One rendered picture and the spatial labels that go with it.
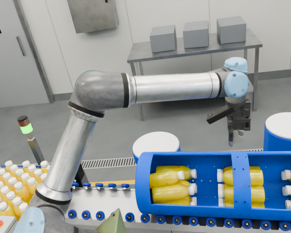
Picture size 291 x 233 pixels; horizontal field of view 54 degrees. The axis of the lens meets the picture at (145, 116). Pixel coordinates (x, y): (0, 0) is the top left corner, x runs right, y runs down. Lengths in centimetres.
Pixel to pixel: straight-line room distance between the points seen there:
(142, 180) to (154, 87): 57
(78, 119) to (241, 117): 59
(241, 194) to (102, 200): 74
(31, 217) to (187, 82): 55
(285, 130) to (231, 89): 100
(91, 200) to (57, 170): 72
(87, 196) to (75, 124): 82
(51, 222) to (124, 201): 75
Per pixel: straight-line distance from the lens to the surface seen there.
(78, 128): 88
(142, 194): 125
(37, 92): 521
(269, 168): 148
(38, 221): 84
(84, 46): 463
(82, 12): 427
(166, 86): 78
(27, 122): 191
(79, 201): 164
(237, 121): 110
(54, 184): 93
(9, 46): 508
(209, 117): 113
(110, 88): 74
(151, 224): 143
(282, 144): 177
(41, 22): 476
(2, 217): 151
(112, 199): 159
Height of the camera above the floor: 203
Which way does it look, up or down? 30 degrees down
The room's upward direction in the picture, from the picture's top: 10 degrees counter-clockwise
